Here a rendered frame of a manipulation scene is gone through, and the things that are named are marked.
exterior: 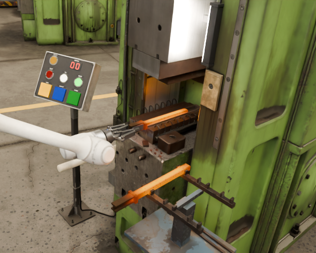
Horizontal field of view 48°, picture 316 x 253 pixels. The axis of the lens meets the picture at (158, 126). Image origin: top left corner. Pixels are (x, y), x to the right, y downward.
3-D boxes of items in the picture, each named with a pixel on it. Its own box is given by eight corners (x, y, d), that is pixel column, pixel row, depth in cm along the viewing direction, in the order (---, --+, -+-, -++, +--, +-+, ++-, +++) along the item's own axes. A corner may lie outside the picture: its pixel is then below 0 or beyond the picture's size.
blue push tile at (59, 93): (62, 102, 204) (65, 89, 204) (51, 98, 206) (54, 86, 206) (63, 102, 206) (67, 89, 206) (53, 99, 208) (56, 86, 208)
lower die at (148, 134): (152, 144, 184) (153, 130, 180) (128, 128, 197) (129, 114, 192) (206, 123, 209) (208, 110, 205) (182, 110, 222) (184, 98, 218)
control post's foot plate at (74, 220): (70, 228, 251) (70, 218, 247) (55, 210, 265) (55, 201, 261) (97, 215, 264) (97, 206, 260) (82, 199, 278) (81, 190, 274)
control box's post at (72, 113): (75, 216, 262) (71, 77, 210) (73, 213, 264) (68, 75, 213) (80, 214, 264) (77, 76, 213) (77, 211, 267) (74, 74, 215)
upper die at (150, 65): (158, 80, 167) (160, 60, 162) (132, 66, 180) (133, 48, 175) (216, 66, 192) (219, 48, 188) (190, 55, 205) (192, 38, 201)
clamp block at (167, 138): (168, 155, 176) (169, 144, 173) (156, 147, 182) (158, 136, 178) (185, 148, 184) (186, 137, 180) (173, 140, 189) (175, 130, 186)
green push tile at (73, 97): (76, 106, 201) (80, 93, 201) (65, 102, 203) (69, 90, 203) (78, 106, 202) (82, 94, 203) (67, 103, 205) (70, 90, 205)
